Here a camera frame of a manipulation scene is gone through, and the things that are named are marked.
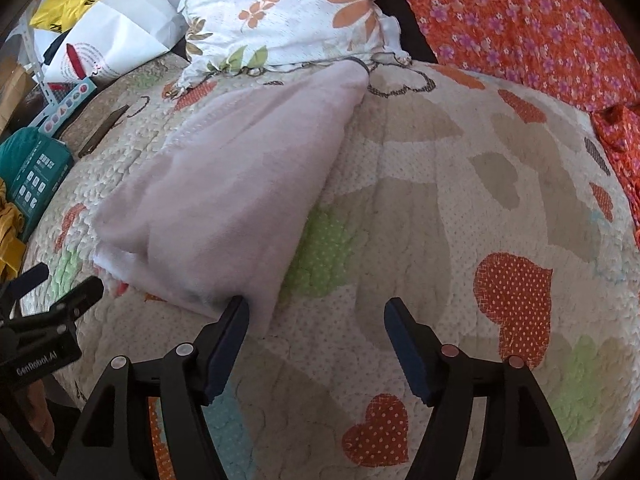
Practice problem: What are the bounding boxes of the white floral pillow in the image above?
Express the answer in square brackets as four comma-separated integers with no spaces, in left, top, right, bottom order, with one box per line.
[172,0,413,93]

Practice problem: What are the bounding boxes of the quilted heart patch bedspread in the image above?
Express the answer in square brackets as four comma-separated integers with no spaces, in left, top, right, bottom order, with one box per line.
[20,55,640,480]

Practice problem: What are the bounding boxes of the person's left hand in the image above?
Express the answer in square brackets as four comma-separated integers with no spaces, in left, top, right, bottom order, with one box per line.
[20,380,57,455]

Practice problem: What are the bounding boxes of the yellow plastic bag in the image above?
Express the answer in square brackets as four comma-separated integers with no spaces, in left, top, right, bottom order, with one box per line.
[30,0,113,33]

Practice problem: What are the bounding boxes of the yellow cloth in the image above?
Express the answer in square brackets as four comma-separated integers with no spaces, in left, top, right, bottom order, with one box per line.
[0,180,28,281]

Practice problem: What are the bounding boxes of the orange floral blanket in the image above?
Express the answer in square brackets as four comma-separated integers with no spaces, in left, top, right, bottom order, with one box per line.
[375,0,640,248]

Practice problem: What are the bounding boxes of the white plastic bag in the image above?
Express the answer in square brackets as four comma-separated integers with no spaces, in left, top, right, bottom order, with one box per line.
[42,0,187,86]

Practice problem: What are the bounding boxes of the white floral print sweater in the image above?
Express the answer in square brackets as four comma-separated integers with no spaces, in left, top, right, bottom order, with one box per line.
[92,57,371,333]

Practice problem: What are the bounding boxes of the teal cardboard box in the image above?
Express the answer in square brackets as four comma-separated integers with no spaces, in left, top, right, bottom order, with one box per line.
[0,127,76,241]

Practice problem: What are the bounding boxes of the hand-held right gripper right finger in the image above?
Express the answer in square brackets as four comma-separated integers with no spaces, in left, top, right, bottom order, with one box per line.
[383,297,579,480]

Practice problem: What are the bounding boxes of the white perforated strip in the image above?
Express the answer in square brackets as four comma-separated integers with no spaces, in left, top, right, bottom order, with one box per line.
[22,20,53,106]

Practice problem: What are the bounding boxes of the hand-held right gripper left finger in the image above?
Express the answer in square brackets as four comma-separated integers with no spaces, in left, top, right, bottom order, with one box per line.
[62,295,251,480]

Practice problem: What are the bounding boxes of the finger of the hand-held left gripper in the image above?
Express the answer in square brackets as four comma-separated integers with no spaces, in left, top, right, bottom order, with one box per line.
[0,262,51,303]
[7,276,105,331]

